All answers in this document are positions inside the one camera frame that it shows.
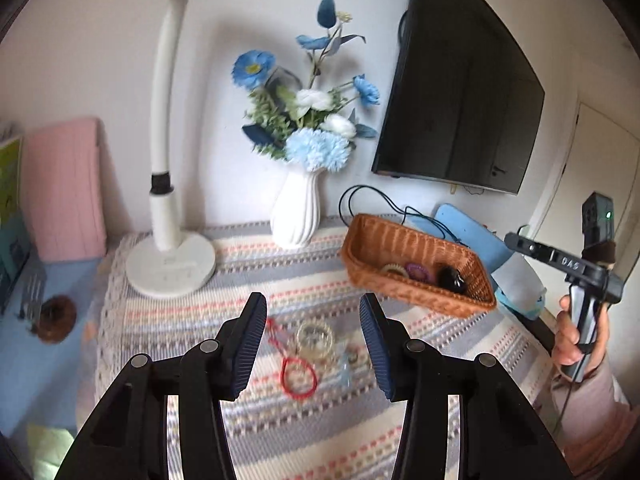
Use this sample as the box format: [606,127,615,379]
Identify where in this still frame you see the clear spiral hair tie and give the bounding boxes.
[294,322,337,360]

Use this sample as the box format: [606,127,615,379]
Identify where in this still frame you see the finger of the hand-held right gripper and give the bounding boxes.
[504,232,569,274]

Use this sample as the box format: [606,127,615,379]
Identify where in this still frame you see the light green cloth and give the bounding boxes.
[27,423,76,480]

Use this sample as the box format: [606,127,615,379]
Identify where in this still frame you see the thin gripper cable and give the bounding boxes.
[550,379,577,442]

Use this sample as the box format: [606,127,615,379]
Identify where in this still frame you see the brown wicker basket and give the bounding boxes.
[341,213,497,319]

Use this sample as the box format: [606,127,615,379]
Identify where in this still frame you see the white desk lamp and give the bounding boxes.
[110,0,266,300]

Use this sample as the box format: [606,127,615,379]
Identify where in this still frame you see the white door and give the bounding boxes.
[529,100,640,283]

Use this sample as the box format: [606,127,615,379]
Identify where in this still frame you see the black wall television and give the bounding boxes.
[371,0,546,196]

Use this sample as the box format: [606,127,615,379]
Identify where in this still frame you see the person's right forearm pink sleeve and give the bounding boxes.
[549,359,640,477]

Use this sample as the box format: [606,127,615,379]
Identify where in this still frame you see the thin red hair tie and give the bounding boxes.
[265,317,292,361]

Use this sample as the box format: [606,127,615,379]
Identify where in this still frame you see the red hair tie loop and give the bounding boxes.
[280,356,319,400]

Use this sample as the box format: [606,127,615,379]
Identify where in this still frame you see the green book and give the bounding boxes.
[0,135,25,227]

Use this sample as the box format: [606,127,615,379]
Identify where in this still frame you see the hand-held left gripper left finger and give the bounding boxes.
[52,291,268,480]

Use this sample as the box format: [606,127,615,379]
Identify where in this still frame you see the black cable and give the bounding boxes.
[338,185,472,247]

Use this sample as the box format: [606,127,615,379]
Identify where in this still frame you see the metal comb clip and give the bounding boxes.
[17,264,49,324]

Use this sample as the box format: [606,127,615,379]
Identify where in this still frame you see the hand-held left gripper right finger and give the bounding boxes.
[359,292,576,480]

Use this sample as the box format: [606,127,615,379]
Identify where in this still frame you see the white ribbed vase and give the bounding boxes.
[270,169,322,250]

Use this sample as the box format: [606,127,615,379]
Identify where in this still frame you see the blue and white artificial flowers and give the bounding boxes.
[231,0,381,173]

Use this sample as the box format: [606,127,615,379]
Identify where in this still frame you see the brown round hair accessory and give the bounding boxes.
[31,295,78,345]

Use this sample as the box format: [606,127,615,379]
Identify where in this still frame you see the striped woven table mat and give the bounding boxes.
[95,220,557,480]

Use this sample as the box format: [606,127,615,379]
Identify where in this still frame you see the black hair accessory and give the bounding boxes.
[437,266,468,294]

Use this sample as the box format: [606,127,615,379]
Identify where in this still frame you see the person's right hand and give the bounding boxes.
[552,295,609,368]

